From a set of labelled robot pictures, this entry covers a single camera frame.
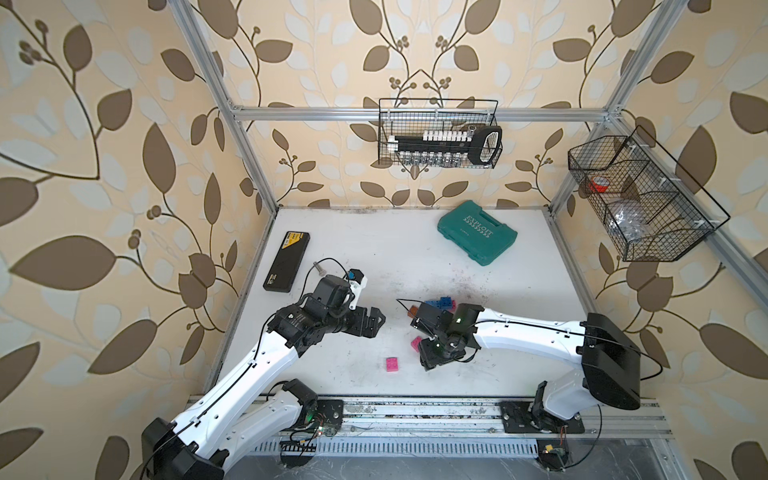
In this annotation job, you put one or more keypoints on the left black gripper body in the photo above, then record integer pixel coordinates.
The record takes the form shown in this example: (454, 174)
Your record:
(335, 323)

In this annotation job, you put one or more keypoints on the back black wire basket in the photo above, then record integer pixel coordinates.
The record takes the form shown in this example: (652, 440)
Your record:
(413, 116)

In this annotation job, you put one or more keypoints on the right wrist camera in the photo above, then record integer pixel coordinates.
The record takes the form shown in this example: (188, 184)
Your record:
(430, 320)

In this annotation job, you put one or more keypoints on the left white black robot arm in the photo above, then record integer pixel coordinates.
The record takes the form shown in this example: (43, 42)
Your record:
(208, 438)

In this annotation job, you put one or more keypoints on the circuit board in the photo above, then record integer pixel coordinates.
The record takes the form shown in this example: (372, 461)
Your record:
(298, 448)
(552, 456)

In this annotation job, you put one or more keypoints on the right circuit board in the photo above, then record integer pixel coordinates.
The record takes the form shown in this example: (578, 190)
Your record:
(552, 456)

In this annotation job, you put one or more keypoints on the green plastic tool case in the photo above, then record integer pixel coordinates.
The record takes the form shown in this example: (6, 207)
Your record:
(482, 237)

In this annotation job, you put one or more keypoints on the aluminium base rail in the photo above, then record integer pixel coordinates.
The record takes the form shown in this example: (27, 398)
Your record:
(484, 417)

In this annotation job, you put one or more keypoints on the right black wire basket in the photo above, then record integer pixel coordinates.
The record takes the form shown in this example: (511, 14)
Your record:
(680, 212)

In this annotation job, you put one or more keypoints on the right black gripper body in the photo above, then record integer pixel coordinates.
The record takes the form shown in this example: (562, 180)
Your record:
(434, 351)

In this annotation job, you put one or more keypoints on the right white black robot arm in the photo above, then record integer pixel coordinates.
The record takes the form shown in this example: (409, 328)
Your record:
(604, 363)

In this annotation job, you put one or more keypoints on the red tape roll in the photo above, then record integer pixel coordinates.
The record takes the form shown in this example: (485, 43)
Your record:
(599, 184)

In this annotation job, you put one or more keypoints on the black wire basket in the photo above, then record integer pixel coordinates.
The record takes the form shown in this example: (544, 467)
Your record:
(413, 116)
(680, 212)

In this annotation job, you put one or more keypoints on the left circuit board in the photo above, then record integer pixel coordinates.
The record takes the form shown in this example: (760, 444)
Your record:
(298, 448)

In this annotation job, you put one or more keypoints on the metal bolt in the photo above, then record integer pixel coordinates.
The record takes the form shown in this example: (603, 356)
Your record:
(320, 270)

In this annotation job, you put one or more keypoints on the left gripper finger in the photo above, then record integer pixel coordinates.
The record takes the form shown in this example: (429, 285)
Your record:
(370, 331)
(375, 317)

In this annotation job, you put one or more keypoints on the black socket holder tool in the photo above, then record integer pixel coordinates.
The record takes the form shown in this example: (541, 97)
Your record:
(476, 147)

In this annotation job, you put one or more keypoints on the black flat box yellow label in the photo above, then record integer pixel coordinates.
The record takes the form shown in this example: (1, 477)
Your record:
(283, 271)

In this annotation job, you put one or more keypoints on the clear plastic bag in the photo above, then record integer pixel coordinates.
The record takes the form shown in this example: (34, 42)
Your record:
(626, 220)

